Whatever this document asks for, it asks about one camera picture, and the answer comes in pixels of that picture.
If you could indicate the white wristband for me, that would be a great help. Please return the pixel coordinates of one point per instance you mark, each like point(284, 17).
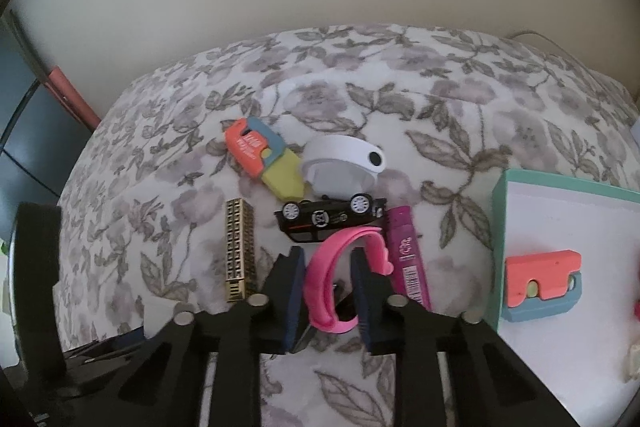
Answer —
point(345, 159)

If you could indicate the teal rimmed white tray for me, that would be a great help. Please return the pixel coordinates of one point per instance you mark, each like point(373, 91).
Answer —
point(565, 347)

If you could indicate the orange blue yellow toy knife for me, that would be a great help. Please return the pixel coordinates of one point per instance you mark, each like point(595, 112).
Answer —
point(260, 154)

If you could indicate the magenta tube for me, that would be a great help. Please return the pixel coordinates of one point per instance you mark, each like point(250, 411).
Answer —
point(410, 257)

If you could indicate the grey floral blanket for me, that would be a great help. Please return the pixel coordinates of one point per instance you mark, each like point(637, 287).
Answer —
point(400, 97)

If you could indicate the black toy car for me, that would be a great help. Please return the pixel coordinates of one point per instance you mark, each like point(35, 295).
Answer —
point(325, 219)

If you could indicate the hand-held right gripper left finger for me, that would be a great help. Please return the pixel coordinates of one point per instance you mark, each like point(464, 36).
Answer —
point(296, 302)

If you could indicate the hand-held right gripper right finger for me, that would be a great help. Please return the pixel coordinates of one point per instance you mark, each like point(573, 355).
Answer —
point(362, 302)

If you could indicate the pink and blue toy block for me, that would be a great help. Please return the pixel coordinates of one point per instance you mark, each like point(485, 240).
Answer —
point(542, 287)

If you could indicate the dark flat screen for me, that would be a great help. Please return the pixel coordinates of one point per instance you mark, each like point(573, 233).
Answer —
point(25, 117)

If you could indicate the pink foam roll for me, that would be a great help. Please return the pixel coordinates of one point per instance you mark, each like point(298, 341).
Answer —
point(72, 97)

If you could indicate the gold harmonica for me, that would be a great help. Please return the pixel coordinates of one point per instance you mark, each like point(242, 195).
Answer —
point(239, 252)

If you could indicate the pink kids watch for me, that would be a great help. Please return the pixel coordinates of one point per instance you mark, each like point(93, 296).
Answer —
point(332, 277)

